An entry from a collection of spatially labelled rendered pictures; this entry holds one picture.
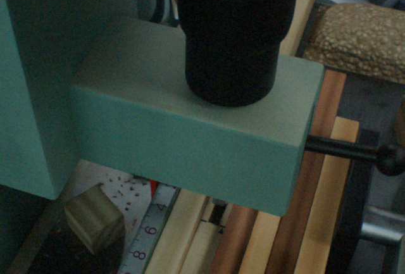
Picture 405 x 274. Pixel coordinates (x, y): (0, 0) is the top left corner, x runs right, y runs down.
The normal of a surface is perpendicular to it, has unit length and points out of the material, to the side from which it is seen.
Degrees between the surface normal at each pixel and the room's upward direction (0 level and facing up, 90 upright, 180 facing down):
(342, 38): 34
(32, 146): 90
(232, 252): 0
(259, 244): 0
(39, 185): 90
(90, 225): 0
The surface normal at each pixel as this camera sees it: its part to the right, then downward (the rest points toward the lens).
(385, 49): -0.19, -0.02
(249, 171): -0.32, 0.70
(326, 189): 0.03, -0.66
